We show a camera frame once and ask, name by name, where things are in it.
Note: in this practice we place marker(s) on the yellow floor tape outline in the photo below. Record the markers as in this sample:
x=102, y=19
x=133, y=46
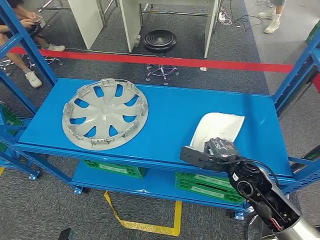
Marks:
x=149, y=228
x=1, y=170

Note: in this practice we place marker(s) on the white plastic shell part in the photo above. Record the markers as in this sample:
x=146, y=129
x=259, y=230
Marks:
x=217, y=127

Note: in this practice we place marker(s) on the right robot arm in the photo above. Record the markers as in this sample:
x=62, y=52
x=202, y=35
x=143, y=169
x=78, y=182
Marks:
x=252, y=188

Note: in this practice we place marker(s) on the white desk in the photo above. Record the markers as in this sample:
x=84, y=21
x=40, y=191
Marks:
x=84, y=20
x=130, y=23

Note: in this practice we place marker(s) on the red floor tape line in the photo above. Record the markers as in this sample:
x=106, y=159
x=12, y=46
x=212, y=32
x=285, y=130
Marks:
x=175, y=62

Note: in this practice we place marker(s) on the black swivel chair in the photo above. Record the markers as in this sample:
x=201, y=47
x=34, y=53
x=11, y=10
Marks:
x=33, y=30

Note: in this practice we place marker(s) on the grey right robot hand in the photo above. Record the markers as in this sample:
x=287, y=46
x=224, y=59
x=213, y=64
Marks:
x=221, y=149

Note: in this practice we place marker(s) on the silver wheel hubcap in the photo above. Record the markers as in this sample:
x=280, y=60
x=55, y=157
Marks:
x=103, y=116

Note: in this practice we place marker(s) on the white power strip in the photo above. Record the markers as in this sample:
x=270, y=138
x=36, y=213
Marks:
x=222, y=16

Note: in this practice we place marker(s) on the person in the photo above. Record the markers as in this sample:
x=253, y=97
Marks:
x=33, y=80
x=272, y=26

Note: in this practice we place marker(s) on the black round stool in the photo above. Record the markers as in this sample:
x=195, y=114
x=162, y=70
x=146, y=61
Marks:
x=160, y=40

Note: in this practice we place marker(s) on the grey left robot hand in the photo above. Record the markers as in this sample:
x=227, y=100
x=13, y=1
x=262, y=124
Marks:
x=66, y=235

